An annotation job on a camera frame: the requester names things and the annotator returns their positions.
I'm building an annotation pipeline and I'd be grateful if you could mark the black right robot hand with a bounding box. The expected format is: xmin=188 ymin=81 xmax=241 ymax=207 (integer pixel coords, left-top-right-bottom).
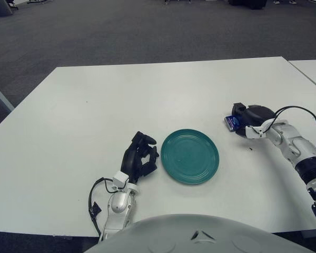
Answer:
xmin=231 ymin=102 xmax=276 ymax=138

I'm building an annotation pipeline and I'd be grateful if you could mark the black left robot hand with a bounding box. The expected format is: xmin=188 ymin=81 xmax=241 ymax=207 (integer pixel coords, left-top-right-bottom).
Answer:
xmin=120 ymin=131 xmax=160 ymax=184

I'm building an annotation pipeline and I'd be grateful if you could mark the blue gum box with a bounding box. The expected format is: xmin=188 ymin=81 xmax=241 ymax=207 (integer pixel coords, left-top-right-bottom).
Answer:
xmin=224 ymin=115 xmax=240 ymax=132

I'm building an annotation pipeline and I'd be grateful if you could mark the teal round plate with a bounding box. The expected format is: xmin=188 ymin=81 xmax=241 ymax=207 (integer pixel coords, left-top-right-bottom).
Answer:
xmin=160 ymin=129 xmax=220 ymax=186

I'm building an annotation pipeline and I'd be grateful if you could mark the white neighbouring table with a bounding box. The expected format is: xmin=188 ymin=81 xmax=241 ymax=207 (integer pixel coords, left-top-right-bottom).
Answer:
xmin=288 ymin=60 xmax=316 ymax=93

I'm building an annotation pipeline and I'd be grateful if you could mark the silver robot torso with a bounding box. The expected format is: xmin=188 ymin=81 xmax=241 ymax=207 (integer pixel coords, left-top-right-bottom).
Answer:
xmin=84 ymin=213 xmax=316 ymax=253

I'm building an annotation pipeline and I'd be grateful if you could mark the dark background furniture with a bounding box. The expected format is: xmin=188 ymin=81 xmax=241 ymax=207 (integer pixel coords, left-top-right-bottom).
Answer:
xmin=228 ymin=0 xmax=268 ymax=10

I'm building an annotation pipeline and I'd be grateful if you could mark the grey desk edge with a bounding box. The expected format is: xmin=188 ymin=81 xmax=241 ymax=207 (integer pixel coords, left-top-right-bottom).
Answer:
xmin=0 ymin=78 xmax=15 ymax=111

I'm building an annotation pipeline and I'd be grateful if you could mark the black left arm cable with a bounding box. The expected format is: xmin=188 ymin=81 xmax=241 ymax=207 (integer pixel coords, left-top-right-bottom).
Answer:
xmin=88 ymin=178 xmax=114 ymax=238

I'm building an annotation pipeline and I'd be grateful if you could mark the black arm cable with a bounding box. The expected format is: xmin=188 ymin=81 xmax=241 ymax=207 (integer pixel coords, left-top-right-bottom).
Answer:
xmin=273 ymin=105 xmax=316 ymax=151
xmin=88 ymin=178 xmax=114 ymax=238

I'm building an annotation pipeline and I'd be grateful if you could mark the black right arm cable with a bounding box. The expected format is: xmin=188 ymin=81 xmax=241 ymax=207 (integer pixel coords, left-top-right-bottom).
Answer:
xmin=273 ymin=105 xmax=316 ymax=151

